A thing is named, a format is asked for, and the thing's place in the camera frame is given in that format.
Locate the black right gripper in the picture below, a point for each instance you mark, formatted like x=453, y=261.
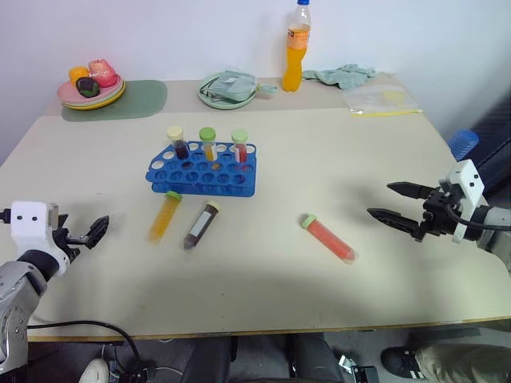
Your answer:
x=439, y=217

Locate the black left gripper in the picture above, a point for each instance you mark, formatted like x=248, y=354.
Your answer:
x=66, y=241

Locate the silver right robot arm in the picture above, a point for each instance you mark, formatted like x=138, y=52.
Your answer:
x=495, y=235

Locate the red tube, pale green cap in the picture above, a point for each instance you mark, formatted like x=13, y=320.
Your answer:
x=331, y=239
x=240, y=145

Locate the orange tube, green cap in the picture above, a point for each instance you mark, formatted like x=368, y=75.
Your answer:
x=163, y=217
x=208, y=143

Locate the dark red tube, cream cap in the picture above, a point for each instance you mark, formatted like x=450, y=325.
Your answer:
x=180, y=145
x=201, y=225

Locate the blue test tube rack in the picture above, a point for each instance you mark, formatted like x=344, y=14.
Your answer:
x=201, y=175

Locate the blue ribbed bottle cap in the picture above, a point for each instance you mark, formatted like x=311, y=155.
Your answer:
x=463, y=143

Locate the clear zip plastic bag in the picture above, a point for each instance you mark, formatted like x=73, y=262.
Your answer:
x=379, y=101

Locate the black carbon-pattern object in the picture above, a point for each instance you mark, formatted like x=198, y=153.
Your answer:
x=495, y=131

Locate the yellow plate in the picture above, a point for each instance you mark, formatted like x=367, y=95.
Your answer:
x=113, y=97

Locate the pink plate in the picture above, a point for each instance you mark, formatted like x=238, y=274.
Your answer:
x=68, y=93

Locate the dark green toy fruit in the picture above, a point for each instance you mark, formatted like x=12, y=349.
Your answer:
x=88, y=87

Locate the green placemat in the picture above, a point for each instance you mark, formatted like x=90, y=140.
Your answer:
x=139, y=99

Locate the pale green cloth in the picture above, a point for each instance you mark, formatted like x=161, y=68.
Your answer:
x=343, y=76

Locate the white shoe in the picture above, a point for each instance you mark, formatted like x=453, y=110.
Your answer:
x=93, y=371

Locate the orange toy fruit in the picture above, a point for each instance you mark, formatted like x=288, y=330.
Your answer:
x=78, y=73

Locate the pink toy apple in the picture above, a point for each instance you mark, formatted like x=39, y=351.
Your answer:
x=103, y=72

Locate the black sneaker with white stripes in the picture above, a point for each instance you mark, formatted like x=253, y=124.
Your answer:
x=401, y=361

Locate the khaki trouser leg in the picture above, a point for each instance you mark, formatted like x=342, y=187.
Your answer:
x=463, y=363

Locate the small black and white device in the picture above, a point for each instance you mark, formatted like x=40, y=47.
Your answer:
x=359, y=371

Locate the orange drink bottle, blue cap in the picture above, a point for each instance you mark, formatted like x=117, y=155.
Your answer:
x=295, y=60

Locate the pale green plate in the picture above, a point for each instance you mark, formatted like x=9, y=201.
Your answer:
x=223, y=104

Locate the dark rounded shape under table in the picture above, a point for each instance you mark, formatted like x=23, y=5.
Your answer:
x=259, y=359

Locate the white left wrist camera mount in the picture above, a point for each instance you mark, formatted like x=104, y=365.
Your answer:
x=30, y=223

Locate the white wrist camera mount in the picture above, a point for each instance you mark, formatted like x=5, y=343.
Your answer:
x=468, y=179
x=30, y=223

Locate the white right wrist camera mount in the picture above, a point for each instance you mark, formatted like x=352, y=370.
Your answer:
x=468, y=179

